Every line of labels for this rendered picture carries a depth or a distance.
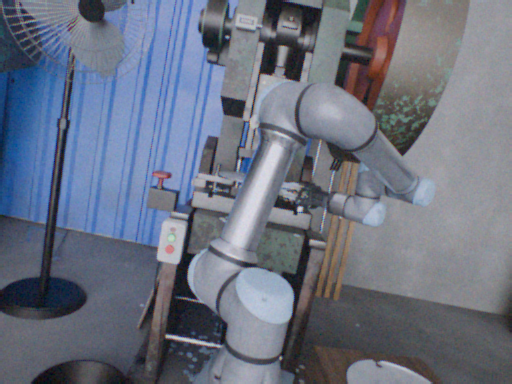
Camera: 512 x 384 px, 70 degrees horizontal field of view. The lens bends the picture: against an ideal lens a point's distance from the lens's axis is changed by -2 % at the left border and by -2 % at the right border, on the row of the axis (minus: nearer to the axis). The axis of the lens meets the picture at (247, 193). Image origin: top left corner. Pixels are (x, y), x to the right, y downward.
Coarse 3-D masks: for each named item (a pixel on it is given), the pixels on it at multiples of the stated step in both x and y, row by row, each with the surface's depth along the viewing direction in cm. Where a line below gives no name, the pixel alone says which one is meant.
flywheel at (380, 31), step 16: (384, 0) 151; (400, 0) 131; (368, 16) 160; (384, 16) 146; (400, 16) 127; (368, 32) 165; (384, 32) 142; (384, 48) 135; (352, 64) 172; (384, 64) 135; (352, 80) 173; (368, 80) 151
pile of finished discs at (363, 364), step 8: (368, 360) 113; (352, 368) 108; (360, 368) 108; (368, 368) 109; (376, 368) 110; (384, 368) 111; (392, 368) 112; (400, 368) 113; (352, 376) 104; (360, 376) 104; (368, 376) 105; (376, 376) 106; (384, 376) 107; (392, 376) 108; (400, 376) 108; (408, 376) 109; (416, 376) 110
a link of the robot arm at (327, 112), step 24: (312, 96) 73; (336, 96) 72; (312, 120) 74; (336, 120) 72; (360, 120) 73; (336, 144) 77; (360, 144) 76; (384, 144) 81; (384, 168) 85; (408, 168) 90; (408, 192) 95; (432, 192) 97
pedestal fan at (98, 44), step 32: (0, 0) 130; (32, 0) 134; (64, 0) 141; (96, 0) 141; (128, 0) 149; (96, 32) 145; (96, 64) 157; (64, 96) 159; (64, 128) 160; (32, 288) 175; (64, 288) 182
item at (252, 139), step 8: (264, 80) 137; (272, 80) 137; (280, 80) 137; (288, 80) 137; (256, 88) 138; (264, 88) 138; (256, 96) 138; (256, 120) 138; (248, 128) 140; (256, 128) 137; (248, 136) 141; (256, 136) 137; (248, 144) 141; (256, 144) 138
